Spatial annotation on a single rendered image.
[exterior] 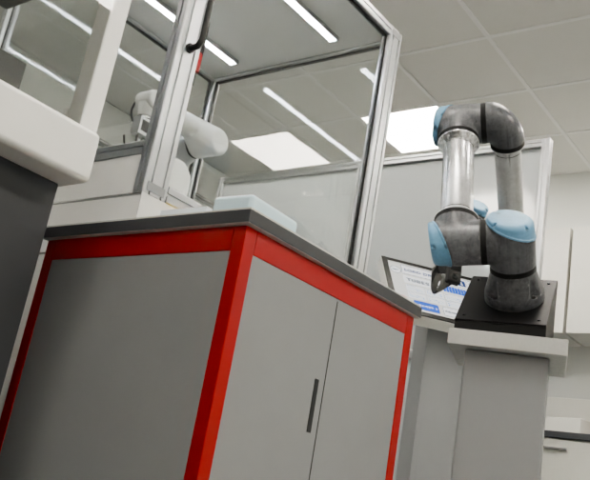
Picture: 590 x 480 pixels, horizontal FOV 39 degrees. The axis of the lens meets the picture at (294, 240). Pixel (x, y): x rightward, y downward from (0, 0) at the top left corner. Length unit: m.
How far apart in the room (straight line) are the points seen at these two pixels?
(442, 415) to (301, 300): 1.50
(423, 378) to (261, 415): 1.54
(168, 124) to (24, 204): 0.63
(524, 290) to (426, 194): 2.06
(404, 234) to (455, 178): 1.91
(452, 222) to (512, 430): 0.52
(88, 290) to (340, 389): 0.53
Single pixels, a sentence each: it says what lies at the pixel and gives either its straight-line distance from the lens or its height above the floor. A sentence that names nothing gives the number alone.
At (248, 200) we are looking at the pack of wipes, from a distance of 1.49.
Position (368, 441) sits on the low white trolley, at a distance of 1.75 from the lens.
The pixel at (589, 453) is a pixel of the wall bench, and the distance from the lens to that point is 4.87.
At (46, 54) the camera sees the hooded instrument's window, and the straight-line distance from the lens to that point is 1.64.
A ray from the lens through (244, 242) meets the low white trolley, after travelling 1.42.
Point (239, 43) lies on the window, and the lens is 2.44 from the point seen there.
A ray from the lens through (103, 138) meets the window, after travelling 2.31.
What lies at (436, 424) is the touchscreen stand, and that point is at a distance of 2.96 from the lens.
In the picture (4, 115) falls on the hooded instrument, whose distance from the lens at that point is 1.55.
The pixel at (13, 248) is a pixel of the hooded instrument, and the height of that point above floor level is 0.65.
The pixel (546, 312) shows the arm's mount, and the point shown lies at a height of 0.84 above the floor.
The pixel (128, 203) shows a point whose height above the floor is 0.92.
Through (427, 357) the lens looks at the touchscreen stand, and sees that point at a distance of 2.97.
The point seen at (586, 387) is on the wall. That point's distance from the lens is 5.69.
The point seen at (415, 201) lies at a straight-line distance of 4.17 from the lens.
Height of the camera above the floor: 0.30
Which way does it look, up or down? 17 degrees up
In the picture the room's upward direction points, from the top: 10 degrees clockwise
